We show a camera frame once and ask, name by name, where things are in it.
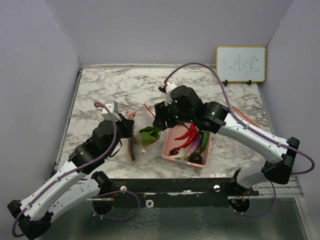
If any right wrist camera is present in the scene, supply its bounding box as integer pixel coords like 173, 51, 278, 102
158, 82, 177, 106

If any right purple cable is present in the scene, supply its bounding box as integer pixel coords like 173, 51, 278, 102
163, 62, 316, 218

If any clear orange-zip bag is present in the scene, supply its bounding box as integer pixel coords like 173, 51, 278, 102
127, 104, 156, 154
232, 106, 259, 128

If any dark red cherry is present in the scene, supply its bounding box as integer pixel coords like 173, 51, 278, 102
169, 149, 179, 156

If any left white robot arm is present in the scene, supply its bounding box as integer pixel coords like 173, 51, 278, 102
7, 114, 134, 240

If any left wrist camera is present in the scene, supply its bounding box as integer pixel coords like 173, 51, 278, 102
94, 100, 121, 122

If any purple eggplant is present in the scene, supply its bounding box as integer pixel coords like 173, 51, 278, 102
184, 131, 204, 158

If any pink plastic basket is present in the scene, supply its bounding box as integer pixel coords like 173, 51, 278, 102
162, 123, 212, 168

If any green cucumber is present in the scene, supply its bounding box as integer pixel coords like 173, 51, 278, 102
198, 131, 211, 154

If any white garlic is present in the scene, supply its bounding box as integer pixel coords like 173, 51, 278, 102
171, 147, 186, 159

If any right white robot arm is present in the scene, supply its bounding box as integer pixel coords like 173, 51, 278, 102
153, 85, 300, 196

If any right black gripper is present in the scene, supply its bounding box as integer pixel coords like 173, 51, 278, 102
152, 99, 194, 132

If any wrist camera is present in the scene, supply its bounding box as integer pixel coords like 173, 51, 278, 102
158, 82, 177, 106
94, 100, 121, 122

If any green leaf vegetable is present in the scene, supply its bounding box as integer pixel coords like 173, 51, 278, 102
139, 126, 161, 147

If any small framed whiteboard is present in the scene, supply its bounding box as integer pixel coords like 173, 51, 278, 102
216, 45, 266, 85

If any dark mangosteen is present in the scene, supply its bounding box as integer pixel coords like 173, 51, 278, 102
188, 152, 203, 165

